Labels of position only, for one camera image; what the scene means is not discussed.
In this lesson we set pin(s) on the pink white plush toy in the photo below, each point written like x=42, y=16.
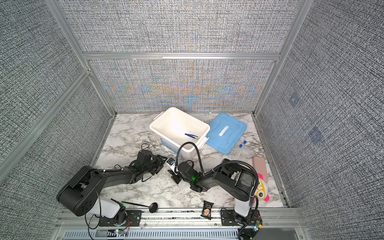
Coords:
x=262, y=191

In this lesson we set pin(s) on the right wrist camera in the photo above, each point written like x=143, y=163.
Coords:
x=171, y=163

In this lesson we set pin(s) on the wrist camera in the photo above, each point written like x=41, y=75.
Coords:
x=171, y=163
x=144, y=157

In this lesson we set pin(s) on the black snack packet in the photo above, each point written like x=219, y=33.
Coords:
x=207, y=210

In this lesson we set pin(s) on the blue plastic tweezers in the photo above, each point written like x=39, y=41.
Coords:
x=191, y=136

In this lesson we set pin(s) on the aluminium front rail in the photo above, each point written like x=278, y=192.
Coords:
x=184, y=224

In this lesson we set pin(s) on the black long handled spoon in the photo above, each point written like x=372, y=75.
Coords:
x=152, y=207

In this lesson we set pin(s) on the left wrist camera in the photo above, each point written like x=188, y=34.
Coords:
x=144, y=157

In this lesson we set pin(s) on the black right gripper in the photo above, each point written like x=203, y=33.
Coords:
x=174, y=176

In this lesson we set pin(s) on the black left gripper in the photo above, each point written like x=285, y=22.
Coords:
x=160, y=161

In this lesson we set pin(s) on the white plastic storage bin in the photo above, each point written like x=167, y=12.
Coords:
x=171, y=125

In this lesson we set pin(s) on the blue plastic bin lid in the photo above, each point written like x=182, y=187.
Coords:
x=225, y=132

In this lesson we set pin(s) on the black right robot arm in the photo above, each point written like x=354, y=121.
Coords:
x=237, y=178

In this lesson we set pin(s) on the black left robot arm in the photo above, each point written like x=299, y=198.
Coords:
x=82, y=193

